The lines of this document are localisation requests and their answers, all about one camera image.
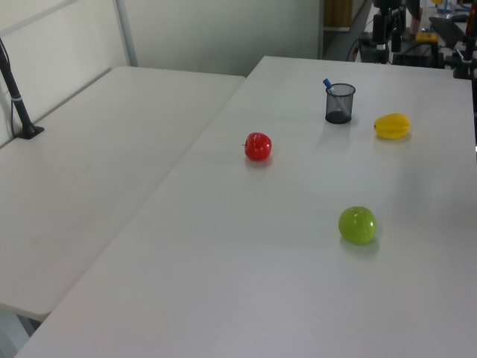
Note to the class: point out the black camera pole with base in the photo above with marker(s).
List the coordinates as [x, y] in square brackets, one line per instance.
[15, 93]

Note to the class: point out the black mesh pen holder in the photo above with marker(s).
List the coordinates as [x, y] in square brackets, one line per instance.
[339, 108]

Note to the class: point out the red plastic apple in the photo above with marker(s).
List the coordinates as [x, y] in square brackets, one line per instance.
[258, 146]

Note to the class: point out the grey metal partition post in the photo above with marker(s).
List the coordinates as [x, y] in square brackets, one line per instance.
[126, 33]

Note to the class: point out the wooden cabinet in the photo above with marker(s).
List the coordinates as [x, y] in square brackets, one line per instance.
[337, 13]

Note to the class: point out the white marker pen blue cap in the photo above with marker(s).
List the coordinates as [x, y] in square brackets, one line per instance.
[330, 85]

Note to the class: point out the green plastic apple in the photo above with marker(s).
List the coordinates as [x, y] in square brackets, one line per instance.
[357, 225]

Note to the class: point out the small yellow box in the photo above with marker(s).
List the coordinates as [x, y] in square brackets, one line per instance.
[426, 37]

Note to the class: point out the black clamp mount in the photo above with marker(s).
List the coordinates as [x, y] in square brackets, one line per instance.
[466, 59]

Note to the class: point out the white folding table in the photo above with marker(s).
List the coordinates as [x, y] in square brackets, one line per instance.
[93, 168]

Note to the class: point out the yellow plastic starfruit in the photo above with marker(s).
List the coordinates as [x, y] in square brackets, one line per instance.
[392, 126]

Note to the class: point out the black electronic equipment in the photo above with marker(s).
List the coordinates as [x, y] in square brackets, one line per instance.
[413, 56]

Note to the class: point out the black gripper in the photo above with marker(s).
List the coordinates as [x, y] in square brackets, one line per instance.
[389, 4]

